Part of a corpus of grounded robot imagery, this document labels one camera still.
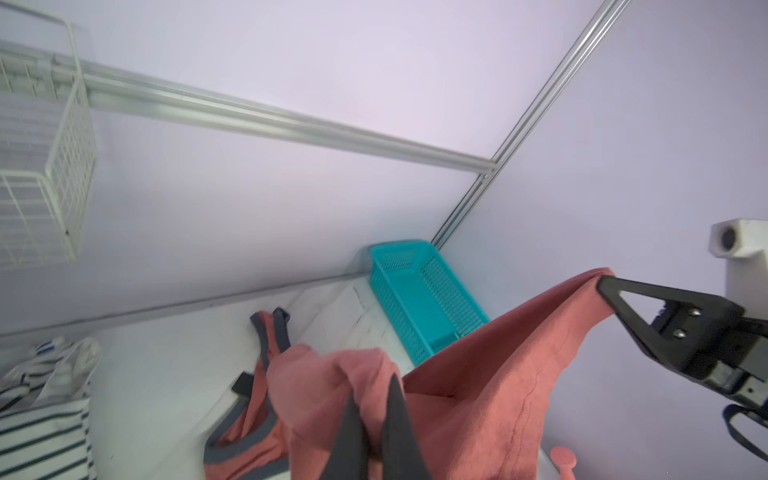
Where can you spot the dark red tank top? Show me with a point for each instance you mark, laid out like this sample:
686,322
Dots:
477,408

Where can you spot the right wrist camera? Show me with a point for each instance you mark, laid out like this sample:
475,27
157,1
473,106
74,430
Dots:
742,243

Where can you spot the white wire wall basket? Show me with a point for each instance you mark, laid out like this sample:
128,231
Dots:
48,154

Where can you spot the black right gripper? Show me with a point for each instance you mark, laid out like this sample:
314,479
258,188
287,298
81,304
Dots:
701,336

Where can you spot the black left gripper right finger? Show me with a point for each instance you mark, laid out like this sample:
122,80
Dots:
401,456

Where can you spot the teal plastic basket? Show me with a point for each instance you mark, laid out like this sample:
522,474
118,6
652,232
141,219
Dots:
426,303

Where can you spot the black white striped tank top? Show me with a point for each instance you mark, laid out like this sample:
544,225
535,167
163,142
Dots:
45,412

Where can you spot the pink watering can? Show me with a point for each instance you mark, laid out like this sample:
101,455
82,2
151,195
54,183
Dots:
565,461

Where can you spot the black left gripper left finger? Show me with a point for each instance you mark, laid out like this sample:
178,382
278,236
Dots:
349,457

